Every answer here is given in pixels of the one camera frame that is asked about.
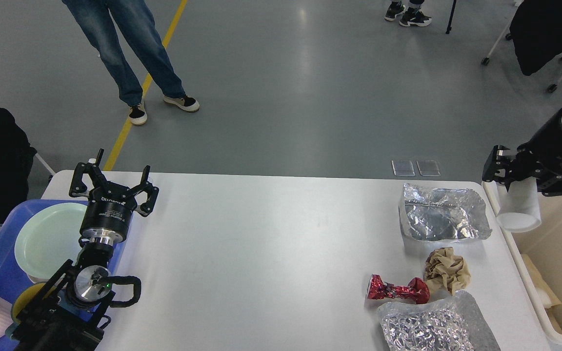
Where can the white lid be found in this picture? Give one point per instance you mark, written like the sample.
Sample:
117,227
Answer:
519,206

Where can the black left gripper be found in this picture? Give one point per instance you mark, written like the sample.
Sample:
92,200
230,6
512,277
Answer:
108,214

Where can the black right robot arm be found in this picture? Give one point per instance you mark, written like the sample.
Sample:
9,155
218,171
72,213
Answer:
539,158

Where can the blue plastic tray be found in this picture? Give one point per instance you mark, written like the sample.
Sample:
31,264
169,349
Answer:
13,280

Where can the silver foil bag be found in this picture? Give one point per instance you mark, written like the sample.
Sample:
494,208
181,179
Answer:
450,324
442,214

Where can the black jacket on chair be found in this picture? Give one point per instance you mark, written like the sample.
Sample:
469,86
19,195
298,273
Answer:
536,33

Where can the dark teal mug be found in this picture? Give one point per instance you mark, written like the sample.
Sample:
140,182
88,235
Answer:
37,322

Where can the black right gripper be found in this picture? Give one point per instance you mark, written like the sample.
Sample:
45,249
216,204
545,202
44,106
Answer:
542,154

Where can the pink plate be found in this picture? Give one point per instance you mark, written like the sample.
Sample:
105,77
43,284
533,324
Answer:
36,280

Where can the brown paper bag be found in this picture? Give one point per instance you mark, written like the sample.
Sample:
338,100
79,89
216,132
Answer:
545,293

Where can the crumpled brown paper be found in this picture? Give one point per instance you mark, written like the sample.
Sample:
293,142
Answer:
444,269

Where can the red foil wrapper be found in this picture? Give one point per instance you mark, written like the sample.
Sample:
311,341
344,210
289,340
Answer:
416,290

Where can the light green plate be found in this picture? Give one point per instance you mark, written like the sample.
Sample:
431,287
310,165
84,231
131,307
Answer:
49,238

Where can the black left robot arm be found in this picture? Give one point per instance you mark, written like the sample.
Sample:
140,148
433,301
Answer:
68,312

